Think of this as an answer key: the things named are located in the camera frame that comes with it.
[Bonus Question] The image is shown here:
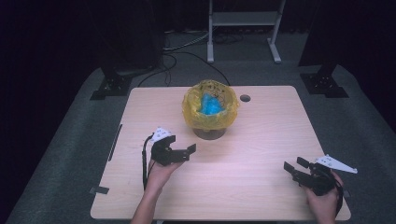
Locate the white metal stand frame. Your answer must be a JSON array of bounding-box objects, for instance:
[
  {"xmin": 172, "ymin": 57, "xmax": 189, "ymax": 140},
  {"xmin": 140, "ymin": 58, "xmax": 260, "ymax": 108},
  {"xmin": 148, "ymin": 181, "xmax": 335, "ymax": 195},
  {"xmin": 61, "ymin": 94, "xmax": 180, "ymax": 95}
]
[{"xmin": 206, "ymin": 0, "xmax": 288, "ymax": 64}]

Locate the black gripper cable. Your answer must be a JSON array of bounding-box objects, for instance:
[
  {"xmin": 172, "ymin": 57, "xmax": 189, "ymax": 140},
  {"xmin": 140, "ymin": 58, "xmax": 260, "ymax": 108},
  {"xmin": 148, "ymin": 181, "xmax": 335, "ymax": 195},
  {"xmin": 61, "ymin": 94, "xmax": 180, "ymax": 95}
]
[
  {"xmin": 141, "ymin": 133, "xmax": 157, "ymax": 191},
  {"xmin": 330, "ymin": 174, "xmax": 346, "ymax": 217}
]

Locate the person's right hand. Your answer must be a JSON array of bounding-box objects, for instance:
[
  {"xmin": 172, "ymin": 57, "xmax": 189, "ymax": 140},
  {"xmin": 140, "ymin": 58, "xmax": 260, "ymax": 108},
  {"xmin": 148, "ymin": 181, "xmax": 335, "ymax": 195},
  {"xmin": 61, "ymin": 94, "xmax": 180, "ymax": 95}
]
[{"xmin": 304, "ymin": 170, "xmax": 346, "ymax": 224}]

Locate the bin with yellow bag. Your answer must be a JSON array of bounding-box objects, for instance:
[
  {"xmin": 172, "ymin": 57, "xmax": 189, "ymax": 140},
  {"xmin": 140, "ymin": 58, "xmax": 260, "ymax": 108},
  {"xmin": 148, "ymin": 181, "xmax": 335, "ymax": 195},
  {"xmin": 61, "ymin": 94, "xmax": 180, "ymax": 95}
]
[{"xmin": 181, "ymin": 78, "xmax": 241, "ymax": 131}]

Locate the black floor cable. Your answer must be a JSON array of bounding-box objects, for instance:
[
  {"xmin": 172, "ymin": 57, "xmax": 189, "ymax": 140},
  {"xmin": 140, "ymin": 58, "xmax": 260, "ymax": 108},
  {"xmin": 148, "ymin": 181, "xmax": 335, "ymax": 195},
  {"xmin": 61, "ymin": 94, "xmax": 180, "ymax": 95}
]
[{"xmin": 136, "ymin": 50, "xmax": 232, "ymax": 88}]

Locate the grey floor cable bundle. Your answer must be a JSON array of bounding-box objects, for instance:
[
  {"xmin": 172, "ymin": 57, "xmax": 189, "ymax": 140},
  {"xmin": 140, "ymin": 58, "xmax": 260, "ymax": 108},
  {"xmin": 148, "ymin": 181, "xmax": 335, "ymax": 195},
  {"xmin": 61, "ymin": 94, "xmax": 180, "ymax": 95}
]
[{"xmin": 163, "ymin": 28, "xmax": 216, "ymax": 52}]

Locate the person's left hand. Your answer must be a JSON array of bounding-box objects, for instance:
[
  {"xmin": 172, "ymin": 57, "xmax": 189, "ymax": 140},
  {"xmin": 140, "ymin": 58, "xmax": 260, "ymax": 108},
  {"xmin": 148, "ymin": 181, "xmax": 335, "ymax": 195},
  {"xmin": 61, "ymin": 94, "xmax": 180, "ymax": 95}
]
[{"xmin": 145, "ymin": 159, "xmax": 184, "ymax": 194}]

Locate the black stand base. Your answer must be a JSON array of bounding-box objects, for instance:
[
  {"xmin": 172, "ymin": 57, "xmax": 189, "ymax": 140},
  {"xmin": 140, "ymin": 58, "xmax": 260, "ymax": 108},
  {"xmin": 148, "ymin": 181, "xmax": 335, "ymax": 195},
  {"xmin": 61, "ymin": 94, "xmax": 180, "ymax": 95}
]
[
  {"xmin": 299, "ymin": 63, "xmax": 350, "ymax": 99},
  {"xmin": 89, "ymin": 63, "xmax": 133, "ymax": 102}
]

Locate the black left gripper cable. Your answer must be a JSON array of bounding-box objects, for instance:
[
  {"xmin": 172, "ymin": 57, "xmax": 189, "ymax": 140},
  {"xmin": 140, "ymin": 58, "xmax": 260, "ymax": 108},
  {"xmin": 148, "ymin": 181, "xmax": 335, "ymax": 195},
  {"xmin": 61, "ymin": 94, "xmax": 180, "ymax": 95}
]
[{"xmin": 141, "ymin": 133, "xmax": 157, "ymax": 191}]

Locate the black table edge clip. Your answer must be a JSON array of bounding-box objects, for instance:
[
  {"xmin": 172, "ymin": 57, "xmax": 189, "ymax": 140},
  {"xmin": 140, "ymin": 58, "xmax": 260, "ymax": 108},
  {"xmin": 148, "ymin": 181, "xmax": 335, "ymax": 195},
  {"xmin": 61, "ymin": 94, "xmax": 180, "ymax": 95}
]
[{"xmin": 89, "ymin": 186, "xmax": 110, "ymax": 196}]

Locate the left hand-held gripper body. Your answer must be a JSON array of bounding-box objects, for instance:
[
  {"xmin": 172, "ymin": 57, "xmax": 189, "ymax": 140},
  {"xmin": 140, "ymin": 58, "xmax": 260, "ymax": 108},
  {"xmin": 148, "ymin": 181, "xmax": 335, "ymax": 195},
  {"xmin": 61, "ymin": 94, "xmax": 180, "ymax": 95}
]
[{"xmin": 150, "ymin": 126, "xmax": 177, "ymax": 167}]

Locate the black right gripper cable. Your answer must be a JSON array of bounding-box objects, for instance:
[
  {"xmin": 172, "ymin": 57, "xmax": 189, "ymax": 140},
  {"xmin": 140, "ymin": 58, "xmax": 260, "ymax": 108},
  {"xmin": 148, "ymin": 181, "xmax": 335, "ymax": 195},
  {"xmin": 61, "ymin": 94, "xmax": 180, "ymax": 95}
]
[{"xmin": 330, "ymin": 174, "xmax": 346, "ymax": 217}]

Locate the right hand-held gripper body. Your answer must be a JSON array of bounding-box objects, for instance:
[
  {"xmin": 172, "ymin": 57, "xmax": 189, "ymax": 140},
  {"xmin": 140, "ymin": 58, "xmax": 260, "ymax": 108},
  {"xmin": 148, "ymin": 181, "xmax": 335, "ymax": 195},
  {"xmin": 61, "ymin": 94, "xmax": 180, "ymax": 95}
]
[{"xmin": 297, "ymin": 154, "xmax": 359, "ymax": 197}]

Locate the blue crumpled plastic wrapper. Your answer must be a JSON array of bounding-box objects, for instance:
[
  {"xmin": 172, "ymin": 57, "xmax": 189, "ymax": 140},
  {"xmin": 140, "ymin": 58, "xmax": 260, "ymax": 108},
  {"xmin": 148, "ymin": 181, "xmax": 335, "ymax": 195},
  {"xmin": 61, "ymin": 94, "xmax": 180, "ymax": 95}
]
[{"xmin": 199, "ymin": 92, "xmax": 224, "ymax": 116}]

